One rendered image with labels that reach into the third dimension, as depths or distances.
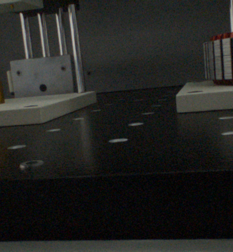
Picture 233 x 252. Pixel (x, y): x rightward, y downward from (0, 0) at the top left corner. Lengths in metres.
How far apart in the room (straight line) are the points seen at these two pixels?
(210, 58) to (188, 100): 0.06
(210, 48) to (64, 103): 0.12
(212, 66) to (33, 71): 0.25
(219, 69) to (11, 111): 0.15
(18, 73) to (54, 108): 0.20
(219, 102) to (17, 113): 0.14
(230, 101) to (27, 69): 0.29
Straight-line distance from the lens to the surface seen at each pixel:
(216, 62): 0.31
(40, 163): 0.16
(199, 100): 0.27
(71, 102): 0.36
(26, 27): 0.53
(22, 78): 0.51
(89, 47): 0.62
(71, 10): 0.44
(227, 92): 0.27
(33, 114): 0.29
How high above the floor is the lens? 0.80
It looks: 8 degrees down
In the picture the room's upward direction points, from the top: 6 degrees counter-clockwise
